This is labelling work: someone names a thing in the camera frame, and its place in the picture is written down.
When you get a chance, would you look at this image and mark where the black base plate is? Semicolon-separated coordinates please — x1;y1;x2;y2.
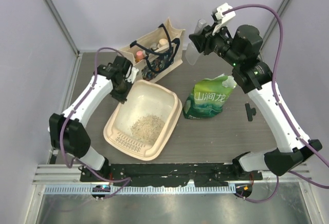
80;162;263;186

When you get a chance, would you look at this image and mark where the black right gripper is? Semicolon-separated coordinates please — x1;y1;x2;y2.
190;22;243;68

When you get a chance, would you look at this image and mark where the cat litter pile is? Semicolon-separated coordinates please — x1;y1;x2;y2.
131;115;165;145

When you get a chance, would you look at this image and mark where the black bag clip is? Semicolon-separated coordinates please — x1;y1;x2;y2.
245;103;257;122

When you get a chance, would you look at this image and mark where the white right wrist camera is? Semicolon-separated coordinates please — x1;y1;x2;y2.
212;3;236;35

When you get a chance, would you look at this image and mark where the beige canvas tote bag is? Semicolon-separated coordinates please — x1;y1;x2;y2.
119;19;186;83

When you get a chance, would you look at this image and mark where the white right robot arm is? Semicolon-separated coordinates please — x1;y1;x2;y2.
189;25;322;180

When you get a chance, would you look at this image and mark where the cream plastic litter box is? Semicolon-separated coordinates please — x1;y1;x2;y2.
103;80;182;161

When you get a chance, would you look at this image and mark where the clear plastic scoop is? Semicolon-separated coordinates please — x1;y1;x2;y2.
185;18;207;66

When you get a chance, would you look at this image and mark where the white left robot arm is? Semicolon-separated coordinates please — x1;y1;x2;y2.
48;55;138;182

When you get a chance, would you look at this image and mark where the green litter bag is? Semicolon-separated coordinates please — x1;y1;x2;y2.
182;74;237;120

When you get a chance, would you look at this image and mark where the pink capped bottle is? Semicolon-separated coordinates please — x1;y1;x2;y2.
135;50;144;63

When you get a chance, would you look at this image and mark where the perforated cable duct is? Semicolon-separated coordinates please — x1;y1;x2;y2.
44;181;236;195

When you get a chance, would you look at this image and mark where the beige capped bottle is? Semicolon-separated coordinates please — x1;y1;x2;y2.
157;39;168;48

